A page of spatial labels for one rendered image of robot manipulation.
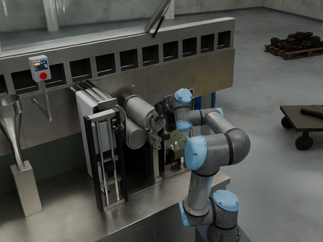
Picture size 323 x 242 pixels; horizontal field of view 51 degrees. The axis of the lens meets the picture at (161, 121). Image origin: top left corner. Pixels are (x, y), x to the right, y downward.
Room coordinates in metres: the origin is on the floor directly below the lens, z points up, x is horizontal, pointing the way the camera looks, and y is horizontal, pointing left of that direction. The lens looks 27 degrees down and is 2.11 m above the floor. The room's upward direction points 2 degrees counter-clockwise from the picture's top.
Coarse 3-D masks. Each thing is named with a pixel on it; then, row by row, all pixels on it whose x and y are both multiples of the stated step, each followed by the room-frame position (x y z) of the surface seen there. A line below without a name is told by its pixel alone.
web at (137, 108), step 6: (132, 102) 1.84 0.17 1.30; (138, 102) 1.82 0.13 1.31; (144, 102) 1.81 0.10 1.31; (126, 108) 1.85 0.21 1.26; (132, 108) 1.80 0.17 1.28; (138, 108) 1.76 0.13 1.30; (144, 108) 1.74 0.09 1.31; (150, 108) 1.73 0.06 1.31; (126, 114) 1.86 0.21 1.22; (132, 114) 1.79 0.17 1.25; (138, 114) 1.73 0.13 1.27; (144, 114) 1.69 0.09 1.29; (132, 120) 1.80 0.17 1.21; (138, 120) 1.72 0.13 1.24; (126, 132) 1.60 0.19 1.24; (126, 138) 1.60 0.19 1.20; (126, 144) 1.61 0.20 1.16; (102, 180) 1.58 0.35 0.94; (108, 186) 1.52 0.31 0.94
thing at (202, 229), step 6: (198, 228) 1.22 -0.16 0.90; (204, 228) 1.22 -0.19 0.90; (240, 228) 1.21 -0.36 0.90; (198, 234) 1.20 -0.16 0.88; (204, 234) 1.18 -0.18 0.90; (240, 234) 1.17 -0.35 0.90; (198, 240) 1.20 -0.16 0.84; (204, 240) 1.14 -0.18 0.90; (240, 240) 1.13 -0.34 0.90; (246, 240) 1.13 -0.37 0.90
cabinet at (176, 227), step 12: (168, 216) 1.41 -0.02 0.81; (180, 216) 1.45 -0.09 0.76; (144, 228) 1.33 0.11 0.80; (156, 228) 1.37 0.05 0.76; (168, 228) 1.41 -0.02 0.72; (180, 228) 1.45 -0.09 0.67; (192, 228) 1.50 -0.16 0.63; (120, 240) 1.26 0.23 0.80; (132, 240) 1.29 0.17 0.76; (144, 240) 1.33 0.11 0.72; (156, 240) 1.37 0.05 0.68; (168, 240) 1.41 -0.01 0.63; (180, 240) 1.45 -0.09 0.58; (192, 240) 1.50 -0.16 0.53
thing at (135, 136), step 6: (126, 120) 1.74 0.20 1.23; (126, 126) 1.68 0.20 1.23; (132, 126) 1.66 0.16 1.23; (138, 126) 1.68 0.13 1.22; (132, 132) 1.61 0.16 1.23; (138, 132) 1.64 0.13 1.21; (144, 132) 1.65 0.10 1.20; (132, 138) 1.61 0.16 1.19; (138, 138) 1.63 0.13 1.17; (144, 138) 1.65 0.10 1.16; (132, 144) 1.61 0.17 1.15; (138, 144) 1.63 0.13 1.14
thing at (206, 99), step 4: (204, 96) 2.52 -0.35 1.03; (208, 96) 2.52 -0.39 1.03; (204, 100) 2.52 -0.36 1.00; (208, 100) 2.52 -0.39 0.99; (204, 104) 2.52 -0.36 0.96; (208, 104) 2.52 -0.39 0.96; (204, 108) 2.52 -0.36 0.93; (208, 108) 2.52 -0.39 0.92; (200, 128) 2.56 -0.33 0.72; (204, 128) 2.51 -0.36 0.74; (208, 128) 2.53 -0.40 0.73; (200, 132) 2.56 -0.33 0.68; (204, 132) 2.51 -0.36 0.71; (208, 132) 2.53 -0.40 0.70
